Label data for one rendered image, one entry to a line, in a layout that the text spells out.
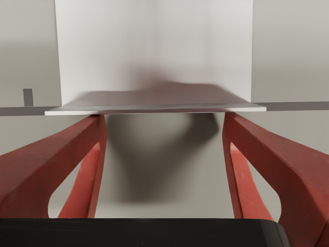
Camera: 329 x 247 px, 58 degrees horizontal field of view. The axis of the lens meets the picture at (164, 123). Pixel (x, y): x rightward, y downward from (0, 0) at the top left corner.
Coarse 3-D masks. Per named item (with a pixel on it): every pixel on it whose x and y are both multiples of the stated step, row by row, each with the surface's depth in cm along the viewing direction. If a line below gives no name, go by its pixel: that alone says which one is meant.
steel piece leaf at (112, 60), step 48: (96, 0) 13; (144, 0) 13; (192, 0) 13; (240, 0) 13; (96, 48) 13; (144, 48) 13; (192, 48) 13; (240, 48) 13; (96, 96) 13; (144, 96) 13; (192, 96) 13; (240, 96) 13
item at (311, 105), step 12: (0, 108) 13; (12, 108) 13; (24, 108) 13; (36, 108) 13; (48, 108) 13; (276, 108) 14; (288, 108) 14; (300, 108) 14; (312, 108) 14; (324, 108) 14
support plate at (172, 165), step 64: (0, 0) 13; (256, 0) 13; (320, 0) 13; (0, 64) 13; (256, 64) 13; (320, 64) 13; (0, 128) 14; (64, 128) 14; (128, 128) 14; (192, 128) 14; (320, 128) 14; (64, 192) 14; (128, 192) 14; (192, 192) 14
